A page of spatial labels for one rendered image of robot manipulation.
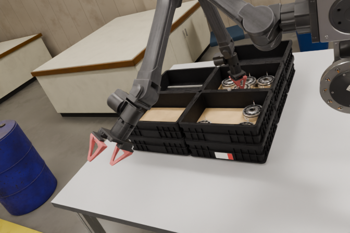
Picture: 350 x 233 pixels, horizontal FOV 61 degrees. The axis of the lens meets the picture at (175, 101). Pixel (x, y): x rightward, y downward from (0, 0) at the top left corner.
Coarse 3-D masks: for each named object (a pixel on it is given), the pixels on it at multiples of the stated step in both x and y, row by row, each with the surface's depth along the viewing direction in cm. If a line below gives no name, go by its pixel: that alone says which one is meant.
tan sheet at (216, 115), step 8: (208, 112) 165; (216, 112) 163; (224, 112) 160; (232, 112) 158; (240, 112) 156; (200, 120) 161; (216, 120) 156; (224, 120) 154; (232, 120) 152; (240, 120) 150
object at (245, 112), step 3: (249, 105) 153; (252, 105) 152; (255, 105) 151; (258, 105) 150; (246, 108) 152; (258, 108) 148; (243, 111) 150; (246, 111) 149; (258, 111) 146; (246, 114) 147; (249, 114) 147; (252, 114) 146; (255, 114) 144; (258, 114) 144
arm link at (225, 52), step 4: (220, 52) 157; (224, 52) 148; (228, 52) 148; (232, 52) 152; (216, 56) 156; (220, 56) 154; (224, 56) 150; (228, 56) 149; (216, 60) 158; (220, 60) 156; (216, 64) 159; (220, 64) 158; (224, 64) 158
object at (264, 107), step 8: (192, 104) 158; (264, 104) 138; (264, 112) 134; (208, 128) 139; (216, 128) 137; (224, 128) 134; (232, 128) 132; (240, 128) 130; (248, 128) 128; (256, 128) 127
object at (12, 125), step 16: (0, 128) 262; (16, 128) 258; (0, 144) 242; (16, 144) 254; (0, 160) 244; (16, 160) 253; (32, 160) 267; (0, 176) 249; (16, 176) 255; (32, 176) 265; (48, 176) 283; (0, 192) 257; (16, 192) 258; (32, 192) 266; (48, 192) 279; (16, 208) 266; (32, 208) 270
